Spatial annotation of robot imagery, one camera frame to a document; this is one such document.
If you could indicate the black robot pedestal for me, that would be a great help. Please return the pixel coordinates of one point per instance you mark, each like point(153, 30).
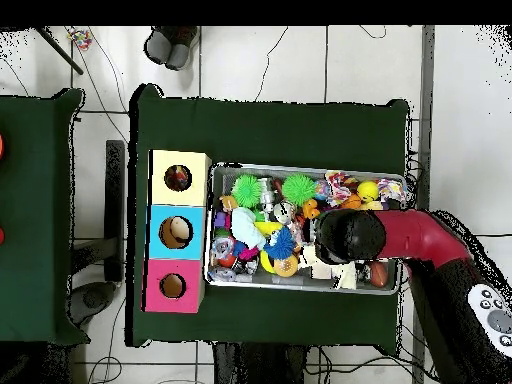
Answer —
point(256, 364)

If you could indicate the blue spiky ball with eyes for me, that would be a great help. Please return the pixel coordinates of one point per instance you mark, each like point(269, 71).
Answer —
point(280, 244)

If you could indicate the green spiky ball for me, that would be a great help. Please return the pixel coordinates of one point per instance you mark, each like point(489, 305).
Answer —
point(246, 190)
point(298, 190)

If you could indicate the mint green foam cloth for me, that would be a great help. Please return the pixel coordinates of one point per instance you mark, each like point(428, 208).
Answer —
point(246, 228)

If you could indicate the cream knitted cloth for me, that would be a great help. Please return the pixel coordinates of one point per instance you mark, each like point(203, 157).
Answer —
point(346, 276)

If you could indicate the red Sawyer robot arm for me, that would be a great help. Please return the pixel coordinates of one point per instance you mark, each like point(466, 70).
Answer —
point(424, 240)

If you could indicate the thin black rod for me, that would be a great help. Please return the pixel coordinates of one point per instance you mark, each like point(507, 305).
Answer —
point(58, 49)

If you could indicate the colourful polka dot cloth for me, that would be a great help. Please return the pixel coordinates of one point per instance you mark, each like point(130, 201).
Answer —
point(180, 177)

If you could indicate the grey round stand base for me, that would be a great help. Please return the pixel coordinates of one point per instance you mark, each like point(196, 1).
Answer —
point(94, 300)

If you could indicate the small colourful floor toy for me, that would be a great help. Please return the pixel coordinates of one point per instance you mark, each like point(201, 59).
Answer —
point(78, 38)

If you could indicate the wooden box with three holes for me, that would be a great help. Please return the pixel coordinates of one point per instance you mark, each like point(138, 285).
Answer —
point(156, 240)

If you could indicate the dark green table cloth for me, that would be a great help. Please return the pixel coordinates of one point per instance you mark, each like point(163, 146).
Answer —
point(32, 240)
point(264, 120)

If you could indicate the yellow ball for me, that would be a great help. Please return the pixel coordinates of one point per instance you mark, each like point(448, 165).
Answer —
point(368, 190)

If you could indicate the person's foot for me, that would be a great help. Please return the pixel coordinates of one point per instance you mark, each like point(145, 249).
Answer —
point(158, 44)
point(182, 50)

